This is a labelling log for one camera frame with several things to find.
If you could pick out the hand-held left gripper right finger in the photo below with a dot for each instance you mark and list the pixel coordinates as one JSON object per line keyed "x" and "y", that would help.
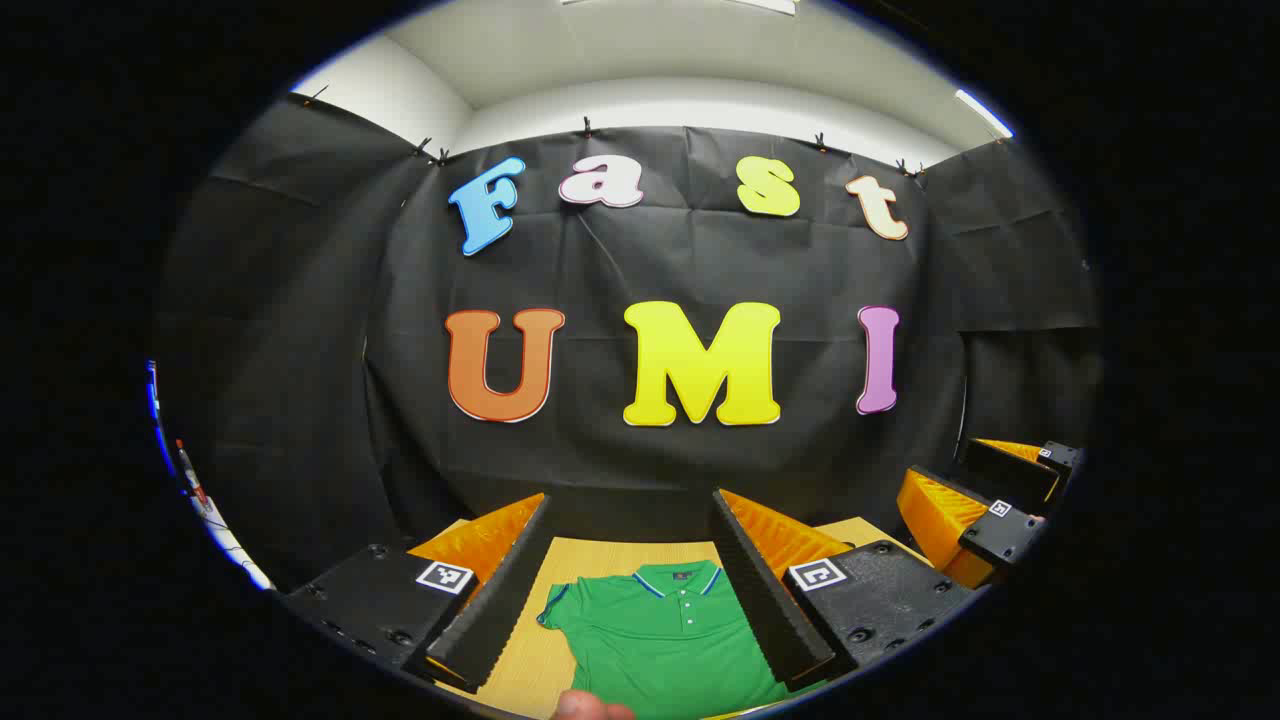
{"x": 765, "y": 600}

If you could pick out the green T-shirt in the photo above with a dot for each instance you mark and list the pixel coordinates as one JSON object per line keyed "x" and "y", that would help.
{"x": 660, "y": 640}

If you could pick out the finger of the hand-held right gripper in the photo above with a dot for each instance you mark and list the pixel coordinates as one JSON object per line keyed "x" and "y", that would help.
{"x": 1005, "y": 540}
{"x": 1000, "y": 465}

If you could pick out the black backdrop cloth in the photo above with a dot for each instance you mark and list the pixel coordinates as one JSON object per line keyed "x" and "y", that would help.
{"x": 620, "y": 260}

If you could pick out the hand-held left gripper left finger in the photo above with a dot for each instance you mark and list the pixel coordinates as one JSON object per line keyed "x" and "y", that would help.
{"x": 500, "y": 600}

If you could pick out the row of black cloth clips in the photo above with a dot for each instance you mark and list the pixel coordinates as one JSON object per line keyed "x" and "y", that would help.
{"x": 587, "y": 128}

